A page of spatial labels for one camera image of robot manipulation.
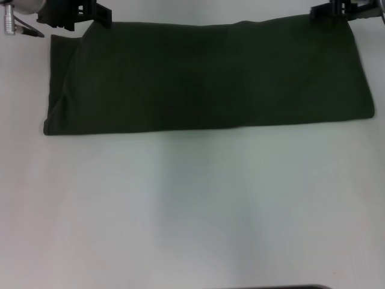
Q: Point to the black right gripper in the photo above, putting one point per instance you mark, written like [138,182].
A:
[365,10]

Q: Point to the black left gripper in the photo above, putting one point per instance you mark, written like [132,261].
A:
[58,15]

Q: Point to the dark green FREE! t-shirt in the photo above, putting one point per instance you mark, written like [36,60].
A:
[210,75]

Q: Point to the silver left wrist post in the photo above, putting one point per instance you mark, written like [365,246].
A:
[9,19]

